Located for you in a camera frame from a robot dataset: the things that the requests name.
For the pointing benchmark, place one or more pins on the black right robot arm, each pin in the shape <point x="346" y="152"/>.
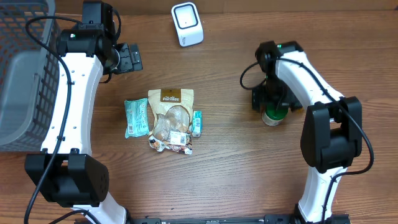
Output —
<point x="331" y="136"/>

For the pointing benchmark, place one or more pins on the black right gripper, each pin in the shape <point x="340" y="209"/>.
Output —
<point x="258" y="101"/>

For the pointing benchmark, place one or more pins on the green wet wipes pack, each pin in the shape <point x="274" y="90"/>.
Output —
<point x="136" y="115"/>

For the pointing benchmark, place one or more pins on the grey plastic basket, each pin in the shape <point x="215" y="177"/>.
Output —
<point x="29" y="73"/>

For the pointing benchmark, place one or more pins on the brown Pantree snack pouch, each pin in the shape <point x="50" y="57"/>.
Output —
<point x="173" y="119"/>

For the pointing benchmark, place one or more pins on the small green sachet pack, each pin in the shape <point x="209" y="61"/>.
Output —
<point x="197" y="124"/>

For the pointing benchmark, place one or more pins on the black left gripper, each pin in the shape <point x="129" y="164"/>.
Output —
<point x="130" y="64"/>

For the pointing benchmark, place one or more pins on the green lid round jar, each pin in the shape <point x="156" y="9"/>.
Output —
<point x="272" y="115"/>

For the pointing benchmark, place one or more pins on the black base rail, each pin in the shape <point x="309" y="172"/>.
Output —
<point x="217" y="220"/>

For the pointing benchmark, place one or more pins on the white barcode scanner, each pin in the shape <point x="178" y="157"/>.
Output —
<point x="187" y="24"/>

